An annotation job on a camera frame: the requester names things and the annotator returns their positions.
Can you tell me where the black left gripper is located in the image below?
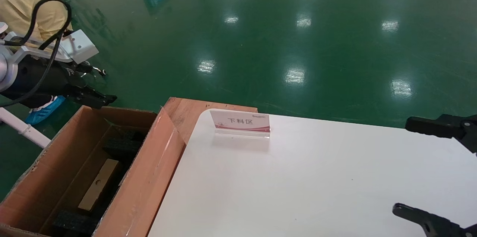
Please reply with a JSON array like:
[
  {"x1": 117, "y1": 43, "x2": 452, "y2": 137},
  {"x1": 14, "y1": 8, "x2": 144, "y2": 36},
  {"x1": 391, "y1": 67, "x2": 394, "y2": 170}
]
[{"x1": 2, "y1": 56, "x2": 118, "y2": 110}]

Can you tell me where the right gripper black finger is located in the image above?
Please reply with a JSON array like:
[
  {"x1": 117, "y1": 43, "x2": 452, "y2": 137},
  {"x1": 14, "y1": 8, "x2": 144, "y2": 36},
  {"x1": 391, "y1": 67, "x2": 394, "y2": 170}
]
[
  {"x1": 405, "y1": 114, "x2": 477, "y2": 154},
  {"x1": 392, "y1": 203, "x2": 477, "y2": 237}
]

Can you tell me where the small cardboard box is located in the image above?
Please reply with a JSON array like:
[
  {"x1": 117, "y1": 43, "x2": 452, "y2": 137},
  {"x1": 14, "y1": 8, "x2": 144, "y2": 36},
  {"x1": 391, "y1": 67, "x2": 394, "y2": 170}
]
[{"x1": 77, "y1": 158, "x2": 122, "y2": 212}]

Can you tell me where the large cardboard box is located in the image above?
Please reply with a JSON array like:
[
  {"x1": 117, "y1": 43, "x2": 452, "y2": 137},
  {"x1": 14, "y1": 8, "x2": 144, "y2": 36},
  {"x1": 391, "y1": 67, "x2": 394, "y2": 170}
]
[{"x1": 0, "y1": 105, "x2": 187, "y2": 237}]

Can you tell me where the black foam block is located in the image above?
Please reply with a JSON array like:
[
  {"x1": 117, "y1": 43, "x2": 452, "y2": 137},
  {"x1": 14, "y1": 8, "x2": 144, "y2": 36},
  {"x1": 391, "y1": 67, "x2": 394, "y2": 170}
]
[
  {"x1": 52, "y1": 210, "x2": 99, "y2": 236},
  {"x1": 102, "y1": 136, "x2": 143, "y2": 160}
]

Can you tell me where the white tube leg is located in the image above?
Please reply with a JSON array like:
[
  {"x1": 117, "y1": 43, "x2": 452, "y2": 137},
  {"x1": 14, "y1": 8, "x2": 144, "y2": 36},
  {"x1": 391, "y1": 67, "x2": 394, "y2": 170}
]
[{"x1": 0, "y1": 108, "x2": 52, "y2": 149}]

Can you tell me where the reddish wooden platform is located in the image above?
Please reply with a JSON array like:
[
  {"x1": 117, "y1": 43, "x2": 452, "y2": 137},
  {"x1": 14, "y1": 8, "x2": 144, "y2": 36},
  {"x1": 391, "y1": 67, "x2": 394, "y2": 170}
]
[{"x1": 163, "y1": 97, "x2": 258, "y2": 145}]

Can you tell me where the acrylic sign with red stripe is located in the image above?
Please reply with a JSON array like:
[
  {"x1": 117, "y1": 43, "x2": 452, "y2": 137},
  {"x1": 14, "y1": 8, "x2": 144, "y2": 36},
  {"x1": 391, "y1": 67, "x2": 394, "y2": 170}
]
[{"x1": 209, "y1": 109, "x2": 271, "y2": 140}]

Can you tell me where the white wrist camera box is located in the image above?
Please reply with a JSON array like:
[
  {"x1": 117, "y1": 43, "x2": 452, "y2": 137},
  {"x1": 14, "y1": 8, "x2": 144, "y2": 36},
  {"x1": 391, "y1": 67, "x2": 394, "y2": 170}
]
[{"x1": 4, "y1": 29, "x2": 100, "y2": 65}]

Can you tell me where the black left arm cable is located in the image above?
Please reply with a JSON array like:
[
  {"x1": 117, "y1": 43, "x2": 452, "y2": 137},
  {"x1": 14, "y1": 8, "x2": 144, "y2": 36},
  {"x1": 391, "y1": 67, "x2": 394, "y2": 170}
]
[{"x1": 0, "y1": 0, "x2": 72, "y2": 108}]

